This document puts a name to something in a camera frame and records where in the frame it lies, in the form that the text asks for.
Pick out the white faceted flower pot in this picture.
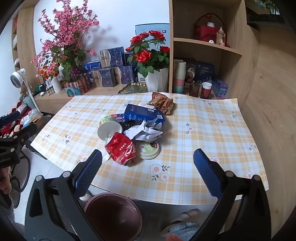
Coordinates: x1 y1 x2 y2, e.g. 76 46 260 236
144 68 169 93

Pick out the crumpled white paper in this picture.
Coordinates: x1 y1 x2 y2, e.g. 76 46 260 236
124 120 164 142

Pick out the row of small bottles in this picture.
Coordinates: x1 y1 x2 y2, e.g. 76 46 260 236
40 80 56 96

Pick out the pink blossom artificial plant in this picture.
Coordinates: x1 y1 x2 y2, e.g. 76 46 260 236
31 0 100 82

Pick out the red rose artificial plant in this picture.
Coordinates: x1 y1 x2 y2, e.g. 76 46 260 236
125 30 171 78

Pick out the light blue carton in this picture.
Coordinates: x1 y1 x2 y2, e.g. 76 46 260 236
135 23 171 47

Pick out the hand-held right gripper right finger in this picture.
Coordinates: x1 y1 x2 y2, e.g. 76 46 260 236
192 148 271 241

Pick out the blue fuzzy slipper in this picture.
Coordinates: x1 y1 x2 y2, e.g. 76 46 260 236
161 209 201 238

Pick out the white yogurt cup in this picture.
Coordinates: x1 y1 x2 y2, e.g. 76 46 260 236
97 115 123 142

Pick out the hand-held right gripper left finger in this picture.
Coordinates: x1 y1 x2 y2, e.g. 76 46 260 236
24 149 103 241

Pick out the maroon plastic trash bin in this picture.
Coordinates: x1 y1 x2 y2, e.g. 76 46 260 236
84 192 143 241

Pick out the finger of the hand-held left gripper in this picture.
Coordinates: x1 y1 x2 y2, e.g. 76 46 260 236
0 111 21 126
11 123 38 146

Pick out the brown drinking glass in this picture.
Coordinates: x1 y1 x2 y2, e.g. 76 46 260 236
189 82 201 97

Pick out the black tissue pack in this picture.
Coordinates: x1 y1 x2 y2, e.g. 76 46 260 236
120 120 144 133

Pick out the wooden shelf unit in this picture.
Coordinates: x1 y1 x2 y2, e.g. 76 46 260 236
168 0 256 100

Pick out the blue and gold gift box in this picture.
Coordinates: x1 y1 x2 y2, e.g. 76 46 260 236
99 47 125 68
90 68 116 88
113 66 135 84

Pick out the white cylindrical vase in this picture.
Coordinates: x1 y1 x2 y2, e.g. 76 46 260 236
51 76 63 94

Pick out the crumpled brown wrapper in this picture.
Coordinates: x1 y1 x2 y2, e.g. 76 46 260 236
147 92 175 116

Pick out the red gift basket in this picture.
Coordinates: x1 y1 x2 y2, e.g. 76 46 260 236
194 14 226 44

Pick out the wooden sideboard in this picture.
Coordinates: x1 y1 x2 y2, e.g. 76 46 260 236
34 83 144 114

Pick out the stack of pastel paper cups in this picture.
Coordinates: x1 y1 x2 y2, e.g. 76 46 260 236
173 61 187 93

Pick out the dark blue picture box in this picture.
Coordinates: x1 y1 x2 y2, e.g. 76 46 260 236
185 59 216 84

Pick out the white desk fan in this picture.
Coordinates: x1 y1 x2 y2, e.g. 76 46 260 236
10 68 42 115

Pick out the red patterned cloth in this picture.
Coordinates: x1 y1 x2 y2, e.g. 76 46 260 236
0 101 42 139

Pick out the clear perfume bottle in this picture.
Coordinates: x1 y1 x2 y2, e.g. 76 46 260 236
216 27 226 46

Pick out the flat blue box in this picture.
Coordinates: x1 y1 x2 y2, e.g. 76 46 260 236
83 61 101 71

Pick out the person's left hand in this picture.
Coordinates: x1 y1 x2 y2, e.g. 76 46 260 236
0 167 12 195

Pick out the small purple blue box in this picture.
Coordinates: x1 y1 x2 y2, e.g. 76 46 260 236
211 79 229 100

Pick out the gold metal tray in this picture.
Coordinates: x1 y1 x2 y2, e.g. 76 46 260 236
118 82 149 95

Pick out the flattened blue carton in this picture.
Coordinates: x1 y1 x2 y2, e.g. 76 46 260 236
124 103 166 125

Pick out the white lid with green label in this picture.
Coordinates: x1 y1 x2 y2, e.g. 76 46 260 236
135 140 161 160

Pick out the crushed red can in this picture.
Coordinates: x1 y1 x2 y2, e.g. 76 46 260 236
105 133 136 166

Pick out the red paper cup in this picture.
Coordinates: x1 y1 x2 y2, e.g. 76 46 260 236
200 82 213 99

